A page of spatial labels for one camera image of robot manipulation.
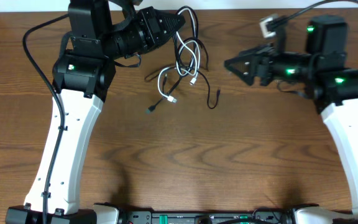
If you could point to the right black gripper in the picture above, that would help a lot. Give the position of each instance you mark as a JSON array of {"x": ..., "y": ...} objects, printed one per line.
[{"x": 252, "y": 58}]

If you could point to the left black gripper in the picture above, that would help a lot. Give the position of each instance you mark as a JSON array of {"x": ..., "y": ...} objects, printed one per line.
[{"x": 151, "y": 28}]

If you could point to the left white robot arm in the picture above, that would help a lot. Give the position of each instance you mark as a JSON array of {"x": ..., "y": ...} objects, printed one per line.
[{"x": 82, "y": 75}]

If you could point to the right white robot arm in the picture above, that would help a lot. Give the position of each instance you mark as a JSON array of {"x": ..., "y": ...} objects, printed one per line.
[{"x": 328, "y": 83}]

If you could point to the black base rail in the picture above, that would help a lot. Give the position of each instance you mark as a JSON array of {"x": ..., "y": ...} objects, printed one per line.
[{"x": 264, "y": 215}]

